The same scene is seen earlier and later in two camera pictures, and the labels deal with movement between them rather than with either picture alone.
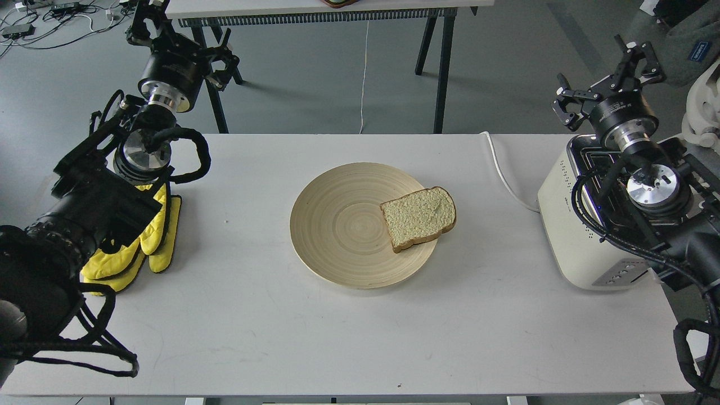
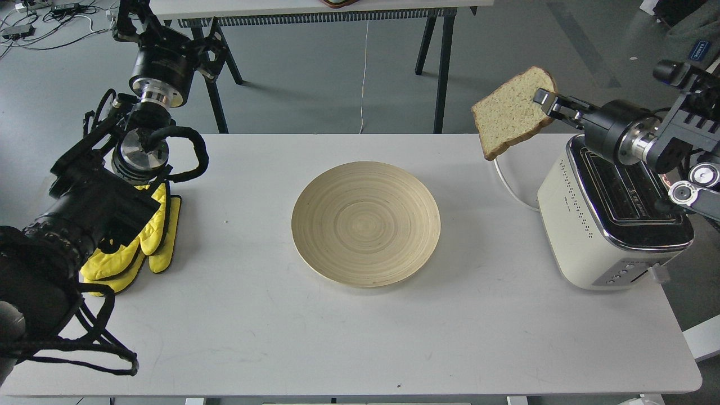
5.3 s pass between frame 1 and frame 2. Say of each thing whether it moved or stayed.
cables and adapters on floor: stayed
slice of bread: moved
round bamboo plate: stayed
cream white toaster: stayed
